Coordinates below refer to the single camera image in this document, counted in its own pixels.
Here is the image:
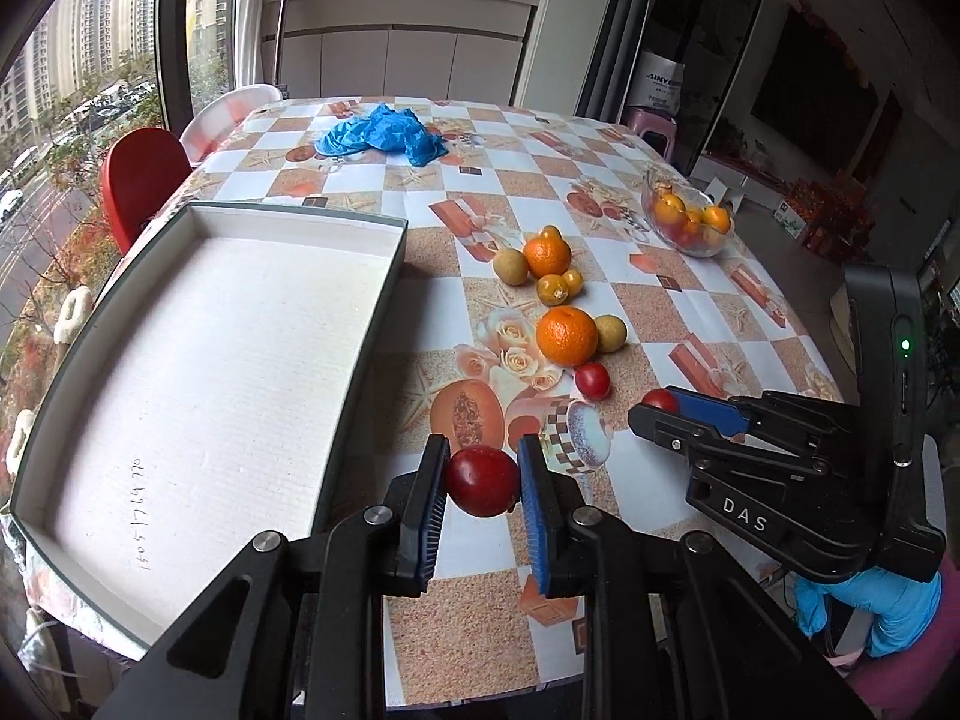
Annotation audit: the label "white cabinet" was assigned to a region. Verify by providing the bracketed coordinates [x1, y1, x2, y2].
[257, 0, 539, 104]

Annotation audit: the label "blue gloved right hand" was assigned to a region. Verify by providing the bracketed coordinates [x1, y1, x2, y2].
[794, 567, 942, 658]

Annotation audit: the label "orange fruit in bowl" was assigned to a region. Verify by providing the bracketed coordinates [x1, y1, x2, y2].
[652, 192, 686, 229]

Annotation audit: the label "brown longan fruit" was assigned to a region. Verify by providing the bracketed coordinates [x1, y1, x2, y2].
[491, 249, 529, 286]
[594, 314, 628, 355]

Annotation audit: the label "yellow kumquat small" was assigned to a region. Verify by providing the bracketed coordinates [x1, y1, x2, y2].
[562, 268, 584, 298]

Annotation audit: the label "large orange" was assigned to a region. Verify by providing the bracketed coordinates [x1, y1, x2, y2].
[523, 236, 571, 278]
[535, 305, 599, 367]

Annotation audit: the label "white paper bag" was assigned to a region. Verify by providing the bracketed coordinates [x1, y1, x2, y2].
[626, 50, 685, 117]

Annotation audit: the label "white shallow box tray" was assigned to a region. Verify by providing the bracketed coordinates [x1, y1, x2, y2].
[11, 202, 407, 658]

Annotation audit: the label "checkered patterned tablecloth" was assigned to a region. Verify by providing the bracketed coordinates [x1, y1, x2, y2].
[21, 94, 847, 710]

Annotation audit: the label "white chair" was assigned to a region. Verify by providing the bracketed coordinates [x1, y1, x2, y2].
[179, 83, 283, 167]

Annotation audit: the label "pink plastic stool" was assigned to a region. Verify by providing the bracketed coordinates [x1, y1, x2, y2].
[625, 106, 677, 161]

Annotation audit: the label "red tomato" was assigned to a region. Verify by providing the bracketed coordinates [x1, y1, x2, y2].
[574, 362, 612, 401]
[641, 388, 680, 413]
[444, 445, 521, 517]

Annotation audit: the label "red chair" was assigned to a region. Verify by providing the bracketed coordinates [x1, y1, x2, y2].
[101, 127, 192, 254]

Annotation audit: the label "glass fruit bowl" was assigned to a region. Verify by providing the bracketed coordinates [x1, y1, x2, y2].
[641, 167, 734, 259]

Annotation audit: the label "blue crumpled gloves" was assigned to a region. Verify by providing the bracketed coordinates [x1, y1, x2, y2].
[314, 104, 448, 167]

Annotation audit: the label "yellow kumquat large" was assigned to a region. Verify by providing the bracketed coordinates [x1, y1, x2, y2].
[537, 275, 569, 307]

